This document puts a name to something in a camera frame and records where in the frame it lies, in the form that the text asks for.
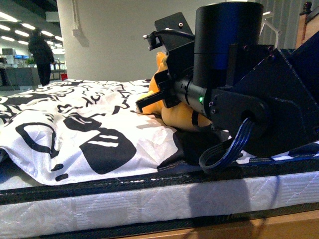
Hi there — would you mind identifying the orange plush toy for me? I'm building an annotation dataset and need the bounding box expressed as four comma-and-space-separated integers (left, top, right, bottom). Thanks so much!
139, 52, 211, 132

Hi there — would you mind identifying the white quilted mattress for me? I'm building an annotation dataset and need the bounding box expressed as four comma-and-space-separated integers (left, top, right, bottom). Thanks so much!
0, 172, 319, 239

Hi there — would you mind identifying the black and white patterned blanket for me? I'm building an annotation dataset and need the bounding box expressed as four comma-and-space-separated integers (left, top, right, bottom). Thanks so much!
0, 79, 319, 187

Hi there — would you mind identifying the blue ribbon cable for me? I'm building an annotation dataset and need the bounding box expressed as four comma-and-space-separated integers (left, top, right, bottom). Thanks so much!
198, 117, 255, 174

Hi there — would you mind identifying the wooden headboard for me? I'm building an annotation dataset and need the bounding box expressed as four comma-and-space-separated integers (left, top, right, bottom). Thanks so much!
295, 1, 319, 48

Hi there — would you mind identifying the wooden bed frame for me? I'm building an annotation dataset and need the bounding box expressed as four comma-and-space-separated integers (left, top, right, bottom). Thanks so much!
109, 210, 319, 239

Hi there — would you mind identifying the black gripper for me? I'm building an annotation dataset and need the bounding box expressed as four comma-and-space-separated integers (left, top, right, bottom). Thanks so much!
136, 12, 195, 113

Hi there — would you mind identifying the white wall junction box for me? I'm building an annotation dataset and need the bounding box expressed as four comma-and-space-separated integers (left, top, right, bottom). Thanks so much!
72, 29, 83, 38

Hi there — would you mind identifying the person in black clothes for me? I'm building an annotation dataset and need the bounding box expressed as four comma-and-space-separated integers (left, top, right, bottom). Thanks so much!
28, 28, 55, 86

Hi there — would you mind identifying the white desk lamp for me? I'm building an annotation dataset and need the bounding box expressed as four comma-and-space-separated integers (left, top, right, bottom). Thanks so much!
259, 11, 281, 48

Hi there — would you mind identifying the red bin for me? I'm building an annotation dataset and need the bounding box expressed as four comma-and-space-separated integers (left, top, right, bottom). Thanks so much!
61, 73, 68, 81

